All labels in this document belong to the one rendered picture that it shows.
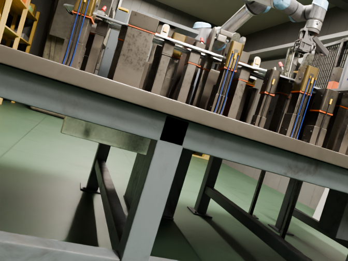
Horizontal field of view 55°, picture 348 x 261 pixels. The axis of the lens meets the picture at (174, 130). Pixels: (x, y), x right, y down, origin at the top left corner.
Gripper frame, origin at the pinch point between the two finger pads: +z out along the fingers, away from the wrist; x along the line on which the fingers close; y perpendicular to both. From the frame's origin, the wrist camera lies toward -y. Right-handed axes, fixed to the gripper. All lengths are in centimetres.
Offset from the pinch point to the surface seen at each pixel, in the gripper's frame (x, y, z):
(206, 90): -19.4, 39.9, 22.2
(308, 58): 13.3, 6.0, -2.9
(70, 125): 45, 94, 53
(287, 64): -19.6, 0.2, -5.5
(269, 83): 15.8, 21.1, 13.8
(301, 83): 19.2, 8.4, 10.0
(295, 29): -449, -181, -180
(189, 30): -31, 57, -8
